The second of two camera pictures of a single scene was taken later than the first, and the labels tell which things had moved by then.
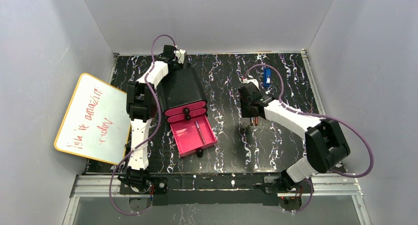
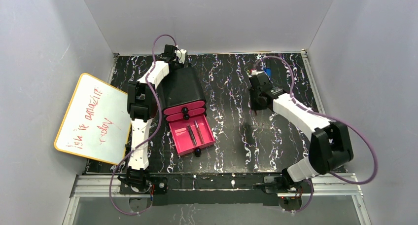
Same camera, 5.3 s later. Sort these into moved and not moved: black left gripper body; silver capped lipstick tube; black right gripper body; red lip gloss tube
Moved: silver capped lipstick tube; black right gripper body
Not moved: red lip gloss tube; black left gripper body
